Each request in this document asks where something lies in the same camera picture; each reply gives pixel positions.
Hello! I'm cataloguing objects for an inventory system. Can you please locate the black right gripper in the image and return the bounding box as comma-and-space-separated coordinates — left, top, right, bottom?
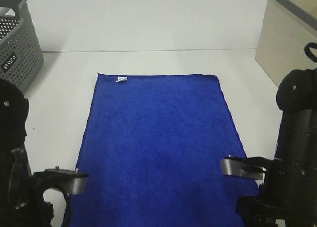
236, 157, 317, 227

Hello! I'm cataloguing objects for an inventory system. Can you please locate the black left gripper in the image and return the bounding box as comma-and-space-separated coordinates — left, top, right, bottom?
0, 171, 72, 227

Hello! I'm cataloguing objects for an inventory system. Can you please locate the blue microfiber towel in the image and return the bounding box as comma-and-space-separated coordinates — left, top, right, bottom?
70, 74, 258, 227

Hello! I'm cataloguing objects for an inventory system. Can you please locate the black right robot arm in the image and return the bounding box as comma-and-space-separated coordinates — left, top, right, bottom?
236, 69, 317, 227

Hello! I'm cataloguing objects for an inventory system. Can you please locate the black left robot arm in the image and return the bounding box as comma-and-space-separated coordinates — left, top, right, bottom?
0, 79, 71, 227

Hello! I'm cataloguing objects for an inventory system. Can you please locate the grey perforated plastic basket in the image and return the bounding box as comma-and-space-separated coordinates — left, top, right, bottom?
0, 0, 44, 92

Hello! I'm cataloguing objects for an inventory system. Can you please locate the beige storage box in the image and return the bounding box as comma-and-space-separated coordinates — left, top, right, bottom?
256, 0, 317, 85

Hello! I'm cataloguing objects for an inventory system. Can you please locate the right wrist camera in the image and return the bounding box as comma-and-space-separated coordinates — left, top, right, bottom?
220, 155, 266, 180

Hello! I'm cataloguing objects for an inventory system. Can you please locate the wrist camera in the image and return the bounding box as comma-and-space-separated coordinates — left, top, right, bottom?
220, 155, 266, 180
44, 166, 89, 195

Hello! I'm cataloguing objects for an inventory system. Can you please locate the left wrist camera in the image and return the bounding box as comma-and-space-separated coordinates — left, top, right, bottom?
44, 166, 89, 195

